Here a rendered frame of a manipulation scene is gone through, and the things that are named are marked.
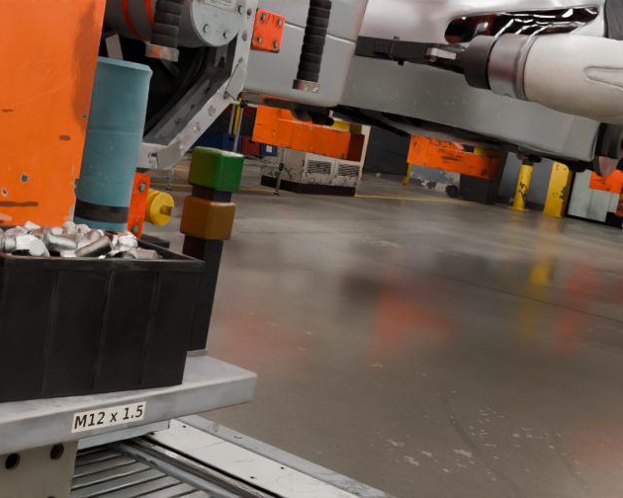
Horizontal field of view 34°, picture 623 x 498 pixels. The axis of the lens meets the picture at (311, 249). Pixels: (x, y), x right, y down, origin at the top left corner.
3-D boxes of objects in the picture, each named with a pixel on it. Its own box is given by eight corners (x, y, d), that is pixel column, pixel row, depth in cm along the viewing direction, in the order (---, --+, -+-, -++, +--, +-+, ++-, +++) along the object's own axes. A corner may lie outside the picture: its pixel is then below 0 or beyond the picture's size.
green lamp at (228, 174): (210, 186, 104) (217, 147, 103) (240, 193, 101) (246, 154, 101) (184, 184, 100) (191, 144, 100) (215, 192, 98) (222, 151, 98)
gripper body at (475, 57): (481, 86, 140) (422, 78, 145) (504, 94, 147) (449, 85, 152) (491, 33, 139) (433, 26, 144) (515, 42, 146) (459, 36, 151)
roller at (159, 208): (66, 197, 189) (70, 166, 188) (182, 229, 173) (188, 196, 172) (43, 195, 184) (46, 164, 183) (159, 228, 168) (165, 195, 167)
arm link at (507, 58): (541, 105, 144) (502, 99, 147) (554, 41, 143) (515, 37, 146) (516, 97, 136) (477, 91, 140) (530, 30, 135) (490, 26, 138)
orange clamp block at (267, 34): (219, 41, 184) (248, 49, 191) (251, 46, 180) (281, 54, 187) (224, 3, 183) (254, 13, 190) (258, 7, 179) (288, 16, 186)
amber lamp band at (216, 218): (202, 233, 104) (209, 196, 104) (231, 241, 102) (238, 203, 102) (176, 233, 101) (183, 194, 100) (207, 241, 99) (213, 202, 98)
